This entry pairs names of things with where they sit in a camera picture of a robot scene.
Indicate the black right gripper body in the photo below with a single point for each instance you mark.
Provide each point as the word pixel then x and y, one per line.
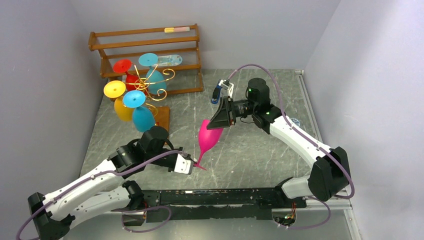
pixel 230 110

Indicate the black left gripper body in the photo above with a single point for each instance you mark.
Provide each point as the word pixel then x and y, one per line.
pixel 165 161

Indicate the pink wine glass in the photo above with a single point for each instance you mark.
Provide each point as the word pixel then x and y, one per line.
pixel 207 139

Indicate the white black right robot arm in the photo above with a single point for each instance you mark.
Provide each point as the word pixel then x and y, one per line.
pixel 330 172

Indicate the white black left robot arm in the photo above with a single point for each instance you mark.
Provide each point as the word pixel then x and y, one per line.
pixel 106 187

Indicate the blue wine glass front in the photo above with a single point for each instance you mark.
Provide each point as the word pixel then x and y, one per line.
pixel 142 117

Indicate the blue wine glass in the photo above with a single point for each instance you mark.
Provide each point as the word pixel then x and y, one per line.
pixel 142 117
pixel 157 86

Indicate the blue wine glass rear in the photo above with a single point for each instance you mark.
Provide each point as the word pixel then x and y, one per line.
pixel 157 86

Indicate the wooden shelf rack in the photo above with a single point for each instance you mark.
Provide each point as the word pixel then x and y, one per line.
pixel 131 44

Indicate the red wine glass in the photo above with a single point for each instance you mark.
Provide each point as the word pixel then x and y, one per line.
pixel 123 66

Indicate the yellow wine glass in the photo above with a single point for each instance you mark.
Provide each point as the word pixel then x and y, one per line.
pixel 115 90

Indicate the blue stapler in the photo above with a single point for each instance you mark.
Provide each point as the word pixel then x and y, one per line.
pixel 216 94

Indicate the toothbrush package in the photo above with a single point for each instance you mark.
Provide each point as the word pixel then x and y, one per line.
pixel 169 60

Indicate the yellow pink eraser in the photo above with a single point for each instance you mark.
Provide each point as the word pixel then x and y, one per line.
pixel 177 29

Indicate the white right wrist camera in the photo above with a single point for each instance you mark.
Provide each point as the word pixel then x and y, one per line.
pixel 226 88

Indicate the gold wire glass rack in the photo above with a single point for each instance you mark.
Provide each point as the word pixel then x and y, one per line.
pixel 161 113

